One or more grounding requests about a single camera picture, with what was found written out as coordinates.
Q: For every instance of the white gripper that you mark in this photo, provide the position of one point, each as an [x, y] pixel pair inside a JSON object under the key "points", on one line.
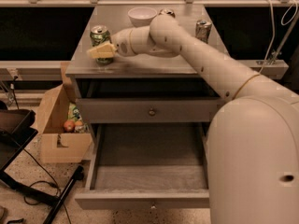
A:
{"points": [[121, 42]]}

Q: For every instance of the green soda can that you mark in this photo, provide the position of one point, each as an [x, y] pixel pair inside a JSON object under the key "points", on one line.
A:
{"points": [[100, 34]]}

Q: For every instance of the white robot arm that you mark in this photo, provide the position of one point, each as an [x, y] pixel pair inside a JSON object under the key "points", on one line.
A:
{"points": [[253, 140]]}

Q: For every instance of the closed top drawer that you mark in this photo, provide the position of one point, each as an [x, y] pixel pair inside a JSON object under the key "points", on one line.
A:
{"points": [[120, 110]]}

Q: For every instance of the orange crumpled soda can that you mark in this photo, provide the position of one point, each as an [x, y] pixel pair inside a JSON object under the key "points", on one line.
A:
{"points": [[168, 12]]}

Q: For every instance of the round brass drawer knob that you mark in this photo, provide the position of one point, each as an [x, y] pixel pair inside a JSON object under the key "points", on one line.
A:
{"points": [[152, 112]]}

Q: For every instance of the blue silver crumpled can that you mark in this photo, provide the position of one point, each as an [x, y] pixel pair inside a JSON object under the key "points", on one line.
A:
{"points": [[202, 30]]}

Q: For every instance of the open middle drawer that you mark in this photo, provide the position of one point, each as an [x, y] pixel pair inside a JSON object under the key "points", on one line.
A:
{"points": [[143, 166]]}

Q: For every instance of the grey wooden cabinet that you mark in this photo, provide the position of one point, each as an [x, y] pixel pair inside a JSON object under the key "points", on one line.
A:
{"points": [[143, 76]]}

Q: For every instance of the white ceramic bowl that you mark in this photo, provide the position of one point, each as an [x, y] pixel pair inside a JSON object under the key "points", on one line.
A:
{"points": [[141, 16]]}

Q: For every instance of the green snack bag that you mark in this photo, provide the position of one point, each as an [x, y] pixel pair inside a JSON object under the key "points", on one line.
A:
{"points": [[73, 113]]}

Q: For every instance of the red apple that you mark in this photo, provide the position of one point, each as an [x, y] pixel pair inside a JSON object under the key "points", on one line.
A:
{"points": [[69, 126]]}

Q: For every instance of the cardboard box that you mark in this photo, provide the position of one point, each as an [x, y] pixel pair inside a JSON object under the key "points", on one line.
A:
{"points": [[53, 114]]}

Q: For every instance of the black stand base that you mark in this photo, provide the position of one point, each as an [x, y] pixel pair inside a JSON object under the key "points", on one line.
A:
{"points": [[51, 178]]}

